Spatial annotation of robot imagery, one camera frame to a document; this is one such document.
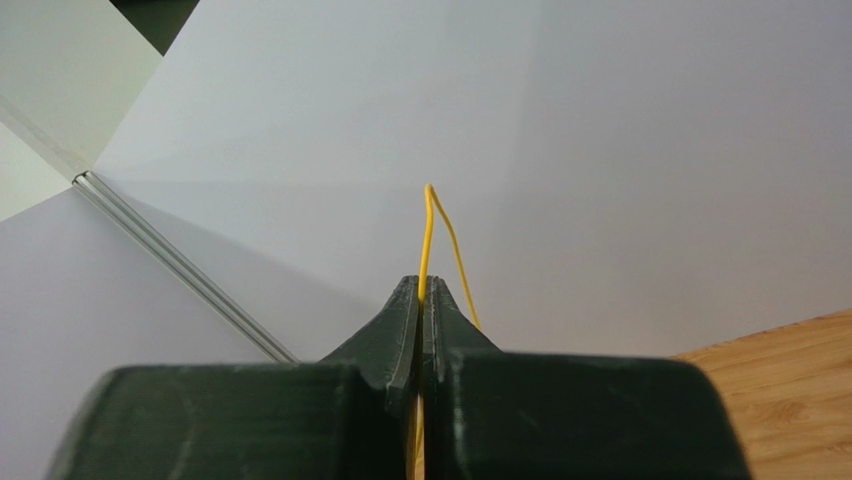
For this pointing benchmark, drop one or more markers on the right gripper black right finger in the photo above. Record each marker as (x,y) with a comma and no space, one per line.
(446,333)

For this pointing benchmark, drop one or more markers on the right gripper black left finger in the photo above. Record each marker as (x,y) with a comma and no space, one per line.
(383,354)

